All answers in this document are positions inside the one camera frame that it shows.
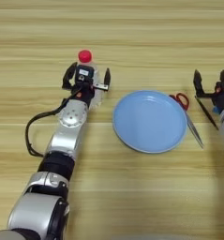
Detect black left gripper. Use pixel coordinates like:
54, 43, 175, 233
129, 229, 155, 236
62, 61, 112, 105

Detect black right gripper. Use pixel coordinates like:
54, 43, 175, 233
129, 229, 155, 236
193, 68, 224, 114

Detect clear red-capped water bottle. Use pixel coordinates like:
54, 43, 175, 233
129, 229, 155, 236
78, 50, 105, 109

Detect thin black pen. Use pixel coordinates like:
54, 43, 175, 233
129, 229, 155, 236
194, 95, 219, 131

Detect light blue round plate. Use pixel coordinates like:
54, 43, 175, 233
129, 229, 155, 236
112, 90, 188, 155

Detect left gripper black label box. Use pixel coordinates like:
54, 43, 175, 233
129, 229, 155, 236
75, 64, 95, 84

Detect red-handled metal scissors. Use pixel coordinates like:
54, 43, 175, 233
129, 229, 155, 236
169, 92, 205, 150

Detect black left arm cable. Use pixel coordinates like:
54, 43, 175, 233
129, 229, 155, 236
24, 90, 83, 158

